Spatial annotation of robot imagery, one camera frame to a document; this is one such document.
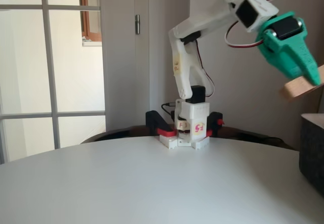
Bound wooden block with red top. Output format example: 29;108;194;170
279;64;324;102

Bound dark grey felt basket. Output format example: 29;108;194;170
298;113;324;197

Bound dark brown chair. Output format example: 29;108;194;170
80;126;297;151

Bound white glazed door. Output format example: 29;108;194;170
0;0;107;164

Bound black USB cable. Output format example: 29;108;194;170
161;102;178;120

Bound brown wooden window frame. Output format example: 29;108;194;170
80;0;103;42

